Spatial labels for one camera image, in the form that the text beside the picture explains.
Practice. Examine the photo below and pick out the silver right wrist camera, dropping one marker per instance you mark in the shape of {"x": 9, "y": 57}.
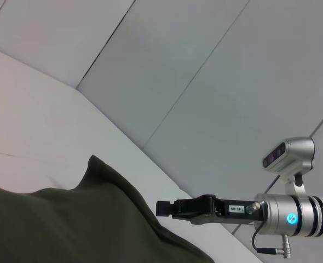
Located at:
{"x": 290, "y": 159}

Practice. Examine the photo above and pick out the dark green t-shirt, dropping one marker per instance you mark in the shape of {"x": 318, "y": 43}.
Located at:
{"x": 68, "y": 219}

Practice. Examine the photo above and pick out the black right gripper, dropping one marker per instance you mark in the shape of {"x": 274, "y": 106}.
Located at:
{"x": 221, "y": 211}

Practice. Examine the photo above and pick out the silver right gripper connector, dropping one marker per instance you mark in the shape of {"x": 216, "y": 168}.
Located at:
{"x": 254, "y": 207}

